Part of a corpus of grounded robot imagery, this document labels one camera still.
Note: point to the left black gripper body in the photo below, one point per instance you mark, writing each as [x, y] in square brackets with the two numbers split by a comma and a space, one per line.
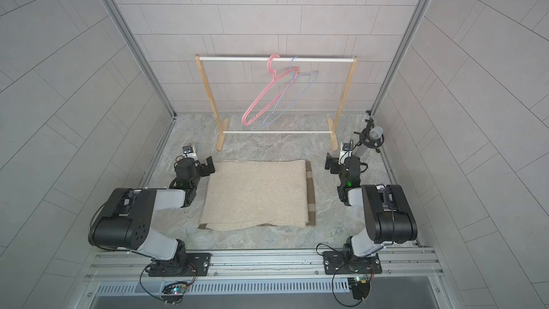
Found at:
[205, 167]

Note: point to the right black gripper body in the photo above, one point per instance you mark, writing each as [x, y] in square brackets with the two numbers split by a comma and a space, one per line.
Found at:
[333, 165]

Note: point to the brown plaid scarf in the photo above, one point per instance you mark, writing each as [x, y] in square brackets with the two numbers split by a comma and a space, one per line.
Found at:
[311, 197]

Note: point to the beige wool scarf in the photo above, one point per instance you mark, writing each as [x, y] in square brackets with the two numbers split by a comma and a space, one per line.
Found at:
[257, 195]

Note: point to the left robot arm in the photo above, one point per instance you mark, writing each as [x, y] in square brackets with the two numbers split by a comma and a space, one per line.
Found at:
[124, 222]

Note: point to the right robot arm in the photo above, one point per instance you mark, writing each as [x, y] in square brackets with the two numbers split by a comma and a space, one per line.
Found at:
[387, 214]

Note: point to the left circuit board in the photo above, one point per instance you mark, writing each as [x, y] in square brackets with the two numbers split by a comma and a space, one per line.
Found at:
[175, 289]

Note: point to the circuit board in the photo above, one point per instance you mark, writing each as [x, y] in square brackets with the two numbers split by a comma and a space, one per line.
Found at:
[175, 289]
[359, 288]

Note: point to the right circuit board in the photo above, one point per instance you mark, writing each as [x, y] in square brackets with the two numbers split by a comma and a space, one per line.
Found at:
[359, 288]

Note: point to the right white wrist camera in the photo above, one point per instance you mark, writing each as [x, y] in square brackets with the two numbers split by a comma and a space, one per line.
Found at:
[346, 150]

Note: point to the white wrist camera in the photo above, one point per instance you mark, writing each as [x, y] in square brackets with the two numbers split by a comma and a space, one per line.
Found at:
[346, 150]
[189, 151]

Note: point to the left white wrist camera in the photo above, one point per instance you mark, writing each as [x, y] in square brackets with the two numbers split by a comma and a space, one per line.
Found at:
[189, 151]

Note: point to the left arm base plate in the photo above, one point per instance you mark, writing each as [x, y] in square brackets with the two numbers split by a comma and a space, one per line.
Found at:
[191, 265]

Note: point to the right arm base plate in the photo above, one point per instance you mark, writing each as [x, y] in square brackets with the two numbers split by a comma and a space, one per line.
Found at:
[336, 263]

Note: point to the aluminium mounting rail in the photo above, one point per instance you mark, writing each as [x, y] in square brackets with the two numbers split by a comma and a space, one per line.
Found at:
[308, 263]

